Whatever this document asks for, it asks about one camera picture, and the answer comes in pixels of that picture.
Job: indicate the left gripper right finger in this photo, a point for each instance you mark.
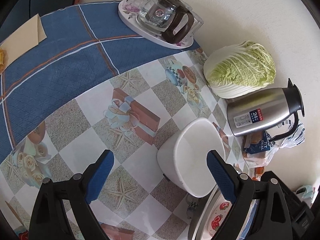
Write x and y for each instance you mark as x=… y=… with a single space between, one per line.
x=271 y=219

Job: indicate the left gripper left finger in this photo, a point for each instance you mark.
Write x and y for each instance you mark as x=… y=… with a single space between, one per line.
x=49 y=219

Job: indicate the large steel plate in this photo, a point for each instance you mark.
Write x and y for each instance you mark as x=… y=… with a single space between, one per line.
x=198 y=225

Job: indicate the white square bowl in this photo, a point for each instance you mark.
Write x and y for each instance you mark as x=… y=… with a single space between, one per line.
x=183 y=157

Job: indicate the red rimmed strawberry bowl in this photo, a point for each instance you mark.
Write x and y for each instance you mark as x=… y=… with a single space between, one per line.
x=220 y=211

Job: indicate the orange snack packet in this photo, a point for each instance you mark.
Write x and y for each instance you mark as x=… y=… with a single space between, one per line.
x=257 y=173

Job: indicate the bagged sliced bread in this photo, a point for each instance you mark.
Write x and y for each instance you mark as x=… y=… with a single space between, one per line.
x=258 y=150

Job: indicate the steel thermos jug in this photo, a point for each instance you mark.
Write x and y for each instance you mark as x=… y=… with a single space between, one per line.
x=265 y=109

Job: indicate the checkered plastic tablecloth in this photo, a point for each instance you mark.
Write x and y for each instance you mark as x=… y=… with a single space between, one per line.
x=136 y=195

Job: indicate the napa cabbage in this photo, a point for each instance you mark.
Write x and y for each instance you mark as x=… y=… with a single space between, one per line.
x=239 y=69

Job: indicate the blue plaid tablecloth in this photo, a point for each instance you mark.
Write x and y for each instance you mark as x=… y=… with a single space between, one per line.
x=86 y=45

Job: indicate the beige envelope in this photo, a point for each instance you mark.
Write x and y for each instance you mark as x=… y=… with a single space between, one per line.
x=26 y=37

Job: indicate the drinking glass right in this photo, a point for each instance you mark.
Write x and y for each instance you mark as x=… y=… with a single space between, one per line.
x=198 y=22

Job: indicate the glass teapot brown handle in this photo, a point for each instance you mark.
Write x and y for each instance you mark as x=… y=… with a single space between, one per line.
x=168 y=18

